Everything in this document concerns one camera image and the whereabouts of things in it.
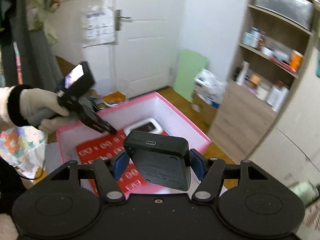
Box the white portable wifi router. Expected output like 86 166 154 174
124 117 163 135

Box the white jar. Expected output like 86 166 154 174
255 82 271 101

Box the green folding board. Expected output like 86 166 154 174
173 49 208 102

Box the white plastic bag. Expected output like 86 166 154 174
81 6 116 48

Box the white gloved left hand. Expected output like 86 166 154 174
20 88 77 134

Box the wooden bookshelf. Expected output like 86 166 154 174
209 0 317 162

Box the white door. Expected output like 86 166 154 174
113 0 185 98

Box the cardboard box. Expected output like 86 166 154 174
191 92 220 128

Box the red glasses cloth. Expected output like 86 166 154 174
75 128 171 193

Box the wooden wardrobe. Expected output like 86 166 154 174
248 0 320 193

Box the black power bank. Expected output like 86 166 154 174
123 131 191 191

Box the pink storage box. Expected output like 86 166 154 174
56 91 213 198

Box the white paper pack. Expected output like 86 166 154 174
193 69 227 107

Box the orange paper cup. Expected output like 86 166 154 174
290 50 303 72

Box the grey storage box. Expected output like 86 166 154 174
254 0 313 29

